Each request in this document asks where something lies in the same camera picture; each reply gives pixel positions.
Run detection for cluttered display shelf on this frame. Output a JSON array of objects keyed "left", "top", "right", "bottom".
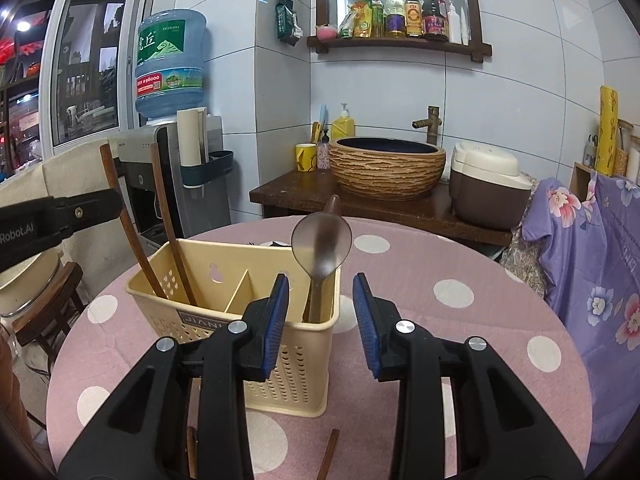
[{"left": 0, "top": 0, "right": 51, "bottom": 181}]

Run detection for grey water dispenser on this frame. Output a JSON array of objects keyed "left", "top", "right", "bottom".
[{"left": 107, "top": 116, "right": 233, "bottom": 256}]

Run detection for wooden framed mirror shelf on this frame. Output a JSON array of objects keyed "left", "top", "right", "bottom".
[{"left": 306, "top": 0, "right": 493, "bottom": 64}]

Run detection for bamboo style faucet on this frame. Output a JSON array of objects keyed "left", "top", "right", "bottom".
[{"left": 411, "top": 106, "right": 444, "bottom": 146}]

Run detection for yellow green snack packet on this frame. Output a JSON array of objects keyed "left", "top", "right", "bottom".
[{"left": 338, "top": 4, "right": 372, "bottom": 39}]

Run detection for orange label brown bottle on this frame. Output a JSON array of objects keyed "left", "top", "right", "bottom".
[{"left": 404, "top": 0, "right": 422, "bottom": 37}]

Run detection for brown white rice cooker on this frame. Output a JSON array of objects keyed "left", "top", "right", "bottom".
[{"left": 448, "top": 141, "right": 534, "bottom": 231}]

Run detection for woven pattern wash basin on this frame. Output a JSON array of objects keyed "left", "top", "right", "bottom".
[{"left": 328, "top": 136, "right": 447, "bottom": 202}]

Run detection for cream plastic utensil holder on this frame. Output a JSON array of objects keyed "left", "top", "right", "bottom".
[{"left": 125, "top": 239, "right": 342, "bottom": 417}]

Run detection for yellow roll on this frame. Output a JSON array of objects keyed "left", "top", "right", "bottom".
[{"left": 597, "top": 86, "right": 621, "bottom": 177}]

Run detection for cream electric pot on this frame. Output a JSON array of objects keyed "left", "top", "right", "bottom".
[{"left": 0, "top": 250, "right": 64, "bottom": 318}]

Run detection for dark wooden counter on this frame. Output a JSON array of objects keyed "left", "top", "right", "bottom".
[{"left": 249, "top": 167, "right": 513, "bottom": 248}]

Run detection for navy blue cup holder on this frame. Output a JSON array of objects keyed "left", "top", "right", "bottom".
[{"left": 181, "top": 150, "right": 235, "bottom": 189}]

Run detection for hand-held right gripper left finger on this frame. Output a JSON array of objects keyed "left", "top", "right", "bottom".
[{"left": 57, "top": 274, "right": 291, "bottom": 480}]

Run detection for blue water bottle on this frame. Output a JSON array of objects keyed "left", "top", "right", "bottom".
[{"left": 135, "top": 9, "right": 207, "bottom": 125}]

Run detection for glass jar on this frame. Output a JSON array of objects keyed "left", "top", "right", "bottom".
[{"left": 614, "top": 120, "right": 632, "bottom": 177}]

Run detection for dark soy sauce bottle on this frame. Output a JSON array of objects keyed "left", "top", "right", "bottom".
[{"left": 421, "top": 0, "right": 449, "bottom": 42}]

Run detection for white paper cup tube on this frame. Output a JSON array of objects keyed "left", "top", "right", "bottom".
[{"left": 177, "top": 107, "right": 209, "bottom": 167}]

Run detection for yellow mug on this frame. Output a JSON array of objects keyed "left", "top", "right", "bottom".
[{"left": 296, "top": 143, "right": 318, "bottom": 173}]

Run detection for purple floral cloth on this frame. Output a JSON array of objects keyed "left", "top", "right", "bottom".
[{"left": 520, "top": 170, "right": 640, "bottom": 466}]

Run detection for mauve grey spoon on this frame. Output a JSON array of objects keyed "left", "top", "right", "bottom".
[{"left": 291, "top": 212, "right": 352, "bottom": 324}]

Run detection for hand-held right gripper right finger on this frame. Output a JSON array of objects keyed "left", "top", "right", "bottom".
[{"left": 351, "top": 272, "right": 586, "bottom": 480}]

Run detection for blue yellow brush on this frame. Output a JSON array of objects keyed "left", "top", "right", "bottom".
[{"left": 311, "top": 105, "right": 329, "bottom": 145}]

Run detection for dark wooden chair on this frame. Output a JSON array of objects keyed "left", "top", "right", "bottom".
[{"left": 10, "top": 261, "right": 86, "bottom": 376}]

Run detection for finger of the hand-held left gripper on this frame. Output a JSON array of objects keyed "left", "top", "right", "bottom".
[{"left": 47, "top": 189, "right": 124, "bottom": 237}]

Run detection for purple label oil bottle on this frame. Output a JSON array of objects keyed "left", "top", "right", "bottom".
[{"left": 385, "top": 0, "right": 406, "bottom": 38}]

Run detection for small wooden box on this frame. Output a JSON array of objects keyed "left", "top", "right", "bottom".
[{"left": 570, "top": 161, "right": 597, "bottom": 202}]

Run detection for white squeeze bottle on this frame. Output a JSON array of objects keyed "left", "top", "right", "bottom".
[{"left": 446, "top": 0, "right": 462, "bottom": 44}]

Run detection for white framed window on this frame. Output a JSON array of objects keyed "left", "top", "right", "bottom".
[{"left": 39, "top": 0, "right": 153, "bottom": 161}]

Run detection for yellow soap dispenser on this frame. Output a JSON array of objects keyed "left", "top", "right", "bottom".
[{"left": 331, "top": 103, "right": 356, "bottom": 142}]

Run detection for grey paisley cloth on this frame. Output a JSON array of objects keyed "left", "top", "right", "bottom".
[{"left": 500, "top": 180, "right": 548, "bottom": 301}]

